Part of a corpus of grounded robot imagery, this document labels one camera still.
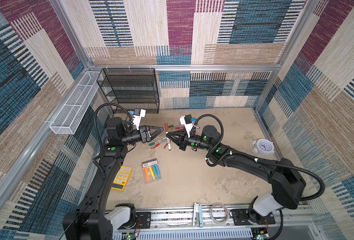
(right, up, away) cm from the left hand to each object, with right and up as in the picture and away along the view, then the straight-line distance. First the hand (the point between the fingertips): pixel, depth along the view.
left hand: (161, 128), depth 67 cm
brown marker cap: (+2, +1, -1) cm, 3 cm away
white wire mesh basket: (-61, +6, +27) cm, 67 cm away
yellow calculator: (-25, -29, +19) cm, 42 cm away
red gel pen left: (-7, -12, +34) cm, 37 cm away
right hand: (+2, -4, +2) cm, 5 cm away
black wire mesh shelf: (-27, +27, +44) cm, 58 cm away
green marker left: (-11, -11, +35) cm, 38 cm away
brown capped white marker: (+3, -7, +3) cm, 8 cm away
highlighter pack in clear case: (-8, -26, +22) cm, 35 cm away
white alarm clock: (+61, -12, +29) cm, 69 cm away
